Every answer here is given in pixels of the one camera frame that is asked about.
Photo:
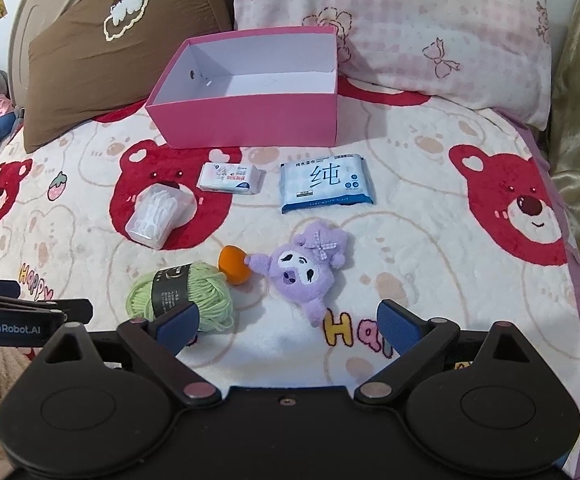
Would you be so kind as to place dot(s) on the yellow wall sticker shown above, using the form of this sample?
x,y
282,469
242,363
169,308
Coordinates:
x,y
0,8

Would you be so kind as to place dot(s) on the pink checked pillow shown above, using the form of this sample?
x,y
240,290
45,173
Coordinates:
x,y
420,20

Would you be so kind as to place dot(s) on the small white tissue pack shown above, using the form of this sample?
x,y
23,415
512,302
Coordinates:
x,y
228,178

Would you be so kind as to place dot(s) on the brown pillow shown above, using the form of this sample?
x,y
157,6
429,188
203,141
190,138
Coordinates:
x,y
94,75

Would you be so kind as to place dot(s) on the clear floss pick box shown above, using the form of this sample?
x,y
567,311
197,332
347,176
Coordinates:
x,y
154,215

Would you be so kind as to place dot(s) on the bear printed blanket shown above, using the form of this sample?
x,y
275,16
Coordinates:
x,y
420,260

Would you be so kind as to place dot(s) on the green yarn ball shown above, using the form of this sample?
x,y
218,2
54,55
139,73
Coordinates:
x,y
204,287

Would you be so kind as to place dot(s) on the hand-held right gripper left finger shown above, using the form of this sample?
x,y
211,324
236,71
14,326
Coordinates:
x,y
182,321

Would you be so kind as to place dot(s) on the blue wet wipes pack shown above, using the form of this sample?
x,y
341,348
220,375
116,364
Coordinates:
x,y
326,183

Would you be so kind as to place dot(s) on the beige headboard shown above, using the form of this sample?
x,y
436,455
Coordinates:
x,y
22,25

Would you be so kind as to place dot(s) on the purple plush toy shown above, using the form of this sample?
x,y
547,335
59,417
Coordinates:
x,y
300,270

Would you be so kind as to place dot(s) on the pink cardboard box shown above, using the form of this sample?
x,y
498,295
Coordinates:
x,y
250,120

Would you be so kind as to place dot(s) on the small orange fruit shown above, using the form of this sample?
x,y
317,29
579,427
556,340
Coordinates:
x,y
234,265

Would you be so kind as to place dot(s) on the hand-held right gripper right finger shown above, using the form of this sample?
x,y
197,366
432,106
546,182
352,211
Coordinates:
x,y
397,325

